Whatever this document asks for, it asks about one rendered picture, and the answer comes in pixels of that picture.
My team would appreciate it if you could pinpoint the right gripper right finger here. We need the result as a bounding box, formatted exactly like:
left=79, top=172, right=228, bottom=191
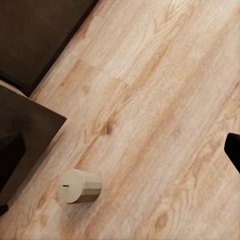
left=224, top=132, right=240, bottom=173

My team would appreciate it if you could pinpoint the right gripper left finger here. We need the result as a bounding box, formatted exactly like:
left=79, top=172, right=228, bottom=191
left=0, top=133, right=26, bottom=193

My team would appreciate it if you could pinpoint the pillar candle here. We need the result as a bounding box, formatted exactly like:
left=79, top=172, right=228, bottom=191
left=57, top=169, right=102, bottom=204

